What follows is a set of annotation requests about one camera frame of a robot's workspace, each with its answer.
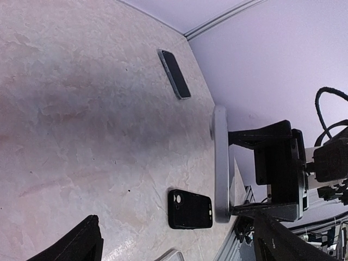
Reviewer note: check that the right aluminium frame post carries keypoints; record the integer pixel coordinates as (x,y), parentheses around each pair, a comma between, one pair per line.
(221,18)

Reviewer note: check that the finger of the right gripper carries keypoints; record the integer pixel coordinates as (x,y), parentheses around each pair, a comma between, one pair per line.
(267,135)
(279,211)

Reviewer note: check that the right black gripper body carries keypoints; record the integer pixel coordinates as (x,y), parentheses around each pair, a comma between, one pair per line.
(280,165)

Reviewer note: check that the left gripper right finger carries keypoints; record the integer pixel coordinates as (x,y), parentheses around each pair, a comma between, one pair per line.
(273,241)

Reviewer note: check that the clear plain phone case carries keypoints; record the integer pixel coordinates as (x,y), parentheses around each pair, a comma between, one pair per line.
(171,255)

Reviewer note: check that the black phone case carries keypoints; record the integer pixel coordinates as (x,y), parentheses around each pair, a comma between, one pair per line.
(188,210)

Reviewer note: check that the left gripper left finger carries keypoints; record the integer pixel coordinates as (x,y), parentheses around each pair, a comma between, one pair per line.
(83,242)

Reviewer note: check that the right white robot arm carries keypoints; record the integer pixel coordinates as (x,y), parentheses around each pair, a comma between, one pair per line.
(326,162)

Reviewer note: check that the black phone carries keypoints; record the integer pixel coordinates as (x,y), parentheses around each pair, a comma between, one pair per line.
(219,133)

